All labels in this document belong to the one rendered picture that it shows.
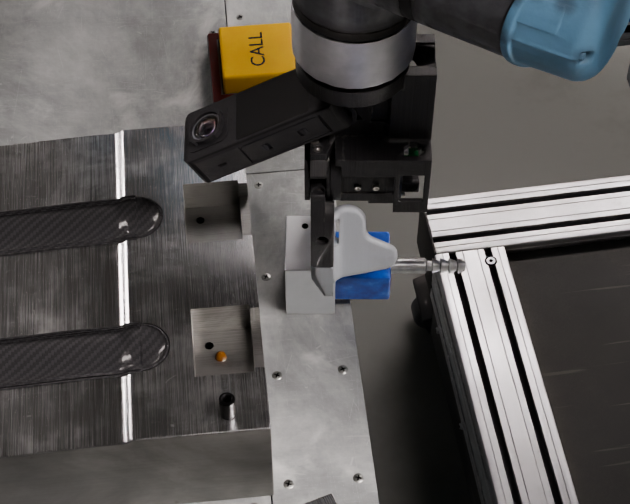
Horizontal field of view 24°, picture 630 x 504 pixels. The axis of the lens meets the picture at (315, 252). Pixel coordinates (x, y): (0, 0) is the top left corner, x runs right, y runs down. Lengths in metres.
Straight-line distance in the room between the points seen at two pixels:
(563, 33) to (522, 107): 1.56
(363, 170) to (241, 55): 0.29
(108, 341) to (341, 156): 0.20
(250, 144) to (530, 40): 0.23
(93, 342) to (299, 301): 0.17
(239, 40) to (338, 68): 0.35
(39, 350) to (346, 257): 0.21
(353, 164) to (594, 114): 1.42
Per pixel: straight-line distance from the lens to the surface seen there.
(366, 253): 0.99
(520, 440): 1.69
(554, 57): 0.77
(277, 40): 1.20
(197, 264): 0.99
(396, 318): 2.04
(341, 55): 0.85
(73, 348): 0.97
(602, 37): 0.77
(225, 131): 0.93
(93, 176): 1.05
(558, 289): 1.84
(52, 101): 1.22
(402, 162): 0.92
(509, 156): 2.24
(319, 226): 0.95
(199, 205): 1.05
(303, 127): 0.91
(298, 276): 1.03
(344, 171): 0.93
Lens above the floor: 1.68
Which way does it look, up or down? 53 degrees down
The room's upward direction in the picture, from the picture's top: straight up
